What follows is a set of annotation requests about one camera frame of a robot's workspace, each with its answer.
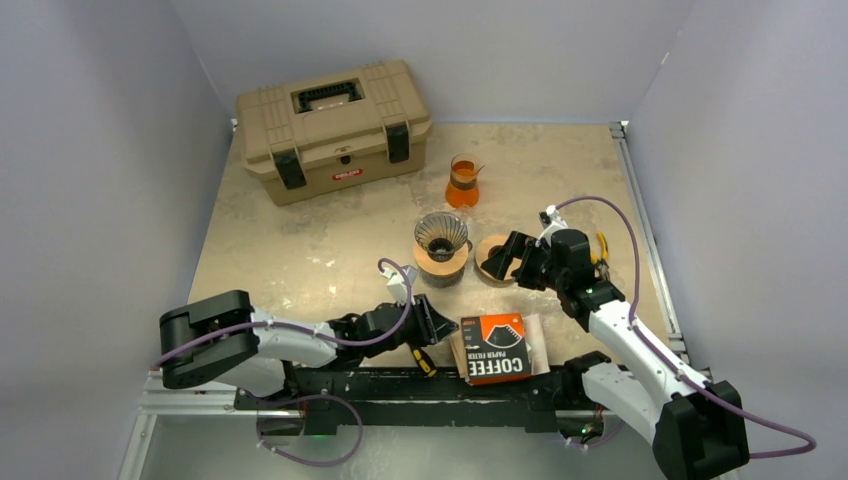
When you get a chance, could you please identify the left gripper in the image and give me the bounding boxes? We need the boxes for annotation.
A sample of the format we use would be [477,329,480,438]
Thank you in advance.
[363,293,458,359]

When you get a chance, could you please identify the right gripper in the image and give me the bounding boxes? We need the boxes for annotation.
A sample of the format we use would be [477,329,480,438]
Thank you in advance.
[482,230,567,292]

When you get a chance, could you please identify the wooden ring holder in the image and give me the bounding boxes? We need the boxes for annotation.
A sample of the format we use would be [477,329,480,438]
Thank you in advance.
[413,243,470,278]
[474,235,521,287]

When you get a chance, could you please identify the smoky glass dripper cone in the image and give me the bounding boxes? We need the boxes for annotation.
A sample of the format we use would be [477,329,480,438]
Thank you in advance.
[413,211,468,263]

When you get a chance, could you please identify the smoky glass carafe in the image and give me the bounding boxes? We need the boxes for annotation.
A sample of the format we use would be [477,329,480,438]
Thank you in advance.
[419,267,465,289]

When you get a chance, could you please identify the coffee paper filter box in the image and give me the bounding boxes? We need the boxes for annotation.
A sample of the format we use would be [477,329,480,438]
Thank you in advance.
[460,313,532,386]

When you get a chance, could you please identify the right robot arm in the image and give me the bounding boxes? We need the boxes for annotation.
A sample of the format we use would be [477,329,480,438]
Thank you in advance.
[482,228,751,479]

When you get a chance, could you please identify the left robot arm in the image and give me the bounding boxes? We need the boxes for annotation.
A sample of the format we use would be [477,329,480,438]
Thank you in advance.
[155,290,459,409]

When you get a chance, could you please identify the yellow black screwdriver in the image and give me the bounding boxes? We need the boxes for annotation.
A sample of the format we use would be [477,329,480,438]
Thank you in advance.
[409,345,438,377]

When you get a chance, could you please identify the orange glass carafe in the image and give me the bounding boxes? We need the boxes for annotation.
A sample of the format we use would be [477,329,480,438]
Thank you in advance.
[445,153,484,208]

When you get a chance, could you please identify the tan plastic toolbox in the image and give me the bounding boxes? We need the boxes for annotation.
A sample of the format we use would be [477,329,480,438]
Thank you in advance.
[235,60,433,206]

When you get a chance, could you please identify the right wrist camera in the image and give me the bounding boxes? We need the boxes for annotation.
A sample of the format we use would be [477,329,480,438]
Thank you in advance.
[539,205,568,245]

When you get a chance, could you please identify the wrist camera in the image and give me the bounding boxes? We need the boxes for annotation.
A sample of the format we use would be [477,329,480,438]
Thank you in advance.
[382,265,418,305]
[539,205,568,245]

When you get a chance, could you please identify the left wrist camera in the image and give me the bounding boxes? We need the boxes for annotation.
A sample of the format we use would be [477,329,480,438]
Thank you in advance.
[382,265,418,305]

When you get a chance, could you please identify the yellow handled pliers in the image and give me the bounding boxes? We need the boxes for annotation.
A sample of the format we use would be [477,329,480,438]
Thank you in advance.
[593,232,609,264]

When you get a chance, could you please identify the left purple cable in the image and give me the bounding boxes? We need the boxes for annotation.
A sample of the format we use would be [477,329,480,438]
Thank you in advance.
[152,257,415,466]

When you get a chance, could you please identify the purple cable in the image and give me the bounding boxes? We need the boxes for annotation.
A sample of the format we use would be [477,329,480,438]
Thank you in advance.
[152,257,415,466]
[553,195,817,460]

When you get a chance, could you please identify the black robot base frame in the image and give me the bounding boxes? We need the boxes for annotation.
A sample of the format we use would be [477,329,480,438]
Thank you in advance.
[135,364,723,439]

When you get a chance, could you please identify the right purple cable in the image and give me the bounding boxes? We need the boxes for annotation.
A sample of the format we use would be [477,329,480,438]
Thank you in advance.
[553,195,817,460]

